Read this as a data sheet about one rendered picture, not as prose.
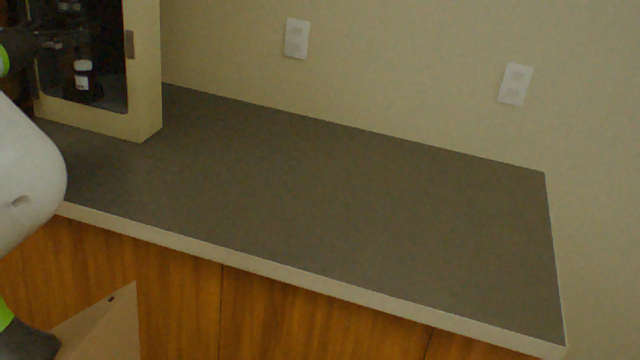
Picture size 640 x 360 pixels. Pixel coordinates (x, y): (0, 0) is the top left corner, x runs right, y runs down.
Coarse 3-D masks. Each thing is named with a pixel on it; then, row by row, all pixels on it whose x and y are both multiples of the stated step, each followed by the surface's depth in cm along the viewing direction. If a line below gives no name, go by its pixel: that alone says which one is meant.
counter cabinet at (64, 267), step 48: (48, 240) 130; (96, 240) 125; (144, 240) 121; (0, 288) 145; (48, 288) 139; (96, 288) 133; (144, 288) 128; (192, 288) 124; (240, 288) 119; (288, 288) 116; (144, 336) 137; (192, 336) 131; (240, 336) 127; (288, 336) 122; (336, 336) 118; (384, 336) 114; (432, 336) 110
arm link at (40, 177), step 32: (0, 96) 58; (0, 128) 54; (32, 128) 58; (0, 160) 53; (32, 160) 55; (0, 192) 53; (32, 192) 55; (64, 192) 60; (0, 224) 54; (32, 224) 57; (0, 256) 58
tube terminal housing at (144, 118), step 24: (144, 0) 129; (144, 24) 132; (144, 48) 134; (144, 72) 137; (48, 96) 145; (144, 96) 140; (72, 120) 147; (96, 120) 144; (120, 120) 142; (144, 120) 143
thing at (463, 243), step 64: (64, 128) 146; (192, 128) 155; (256, 128) 159; (320, 128) 165; (128, 192) 124; (192, 192) 127; (256, 192) 131; (320, 192) 134; (384, 192) 138; (448, 192) 141; (512, 192) 145; (256, 256) 111; (320, 256) 113; (384, 256) 116; (448, 256) 118; (512, 256) 121; (448, 320) 104; (512, 320) 104
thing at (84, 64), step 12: (72, 12) 126; (84, 12) 127; (60, 24) 128; (72, 24) 128; (84, 24) 129; (96, 36) 135; (72, 48) 131; (84, 48) 132; (96, 48) 135; (60, 60) 133; (72, 60) 132; (84, 60) 133; (96, 60) 136; (60, 72) 136; (72, 72) 134; (84, 72) 134; (96, 72) 137; (72, 84) 135; (84, 84) 136; (96, 84) 138
